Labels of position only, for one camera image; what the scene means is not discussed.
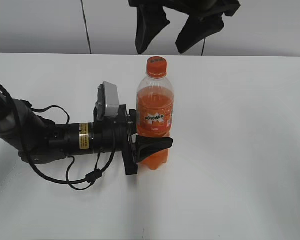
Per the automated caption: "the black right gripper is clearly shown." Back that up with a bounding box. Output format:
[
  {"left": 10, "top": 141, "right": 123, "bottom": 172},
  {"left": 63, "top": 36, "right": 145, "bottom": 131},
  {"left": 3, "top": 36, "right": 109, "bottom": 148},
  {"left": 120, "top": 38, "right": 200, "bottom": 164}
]
[{"left": 128, "top": 0, "right": 241, "bottom": 54}]

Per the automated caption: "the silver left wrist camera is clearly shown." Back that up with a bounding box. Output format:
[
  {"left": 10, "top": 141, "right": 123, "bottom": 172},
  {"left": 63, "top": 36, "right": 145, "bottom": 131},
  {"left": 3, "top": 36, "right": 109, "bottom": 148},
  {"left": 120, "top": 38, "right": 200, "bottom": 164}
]
[{"left": 95, "top": 81, "right": 120, "bottom": 121}]

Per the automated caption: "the orange bottle cap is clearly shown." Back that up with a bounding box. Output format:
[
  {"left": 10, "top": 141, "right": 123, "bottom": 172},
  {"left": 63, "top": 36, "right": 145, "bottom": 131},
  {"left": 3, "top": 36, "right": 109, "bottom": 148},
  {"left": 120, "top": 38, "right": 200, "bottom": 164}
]
[{"left": 146, "top": 56, "right": 168, "bottom": 79}]

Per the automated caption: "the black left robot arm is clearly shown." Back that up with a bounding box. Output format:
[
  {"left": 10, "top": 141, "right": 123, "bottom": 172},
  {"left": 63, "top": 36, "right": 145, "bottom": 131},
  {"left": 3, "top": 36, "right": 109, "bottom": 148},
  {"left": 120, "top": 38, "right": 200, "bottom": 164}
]
[{"left": 0, "top": 82, "right": 173, "bottom": 175}]

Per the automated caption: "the orange Mirinda soda bottle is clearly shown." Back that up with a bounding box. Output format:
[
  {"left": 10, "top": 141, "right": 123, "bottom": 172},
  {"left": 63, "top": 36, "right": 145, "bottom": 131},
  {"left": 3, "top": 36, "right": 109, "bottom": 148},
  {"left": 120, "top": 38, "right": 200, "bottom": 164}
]
[{"left": 135, "top": 72, "right": 176, "bottom": 172}]

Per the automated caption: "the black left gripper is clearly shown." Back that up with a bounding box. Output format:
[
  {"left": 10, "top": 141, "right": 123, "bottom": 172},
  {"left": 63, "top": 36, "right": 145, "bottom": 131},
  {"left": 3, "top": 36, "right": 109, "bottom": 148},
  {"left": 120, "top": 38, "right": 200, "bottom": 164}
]
[{"left": 91, "top": 105, "right": 173, "bottom": 175}]

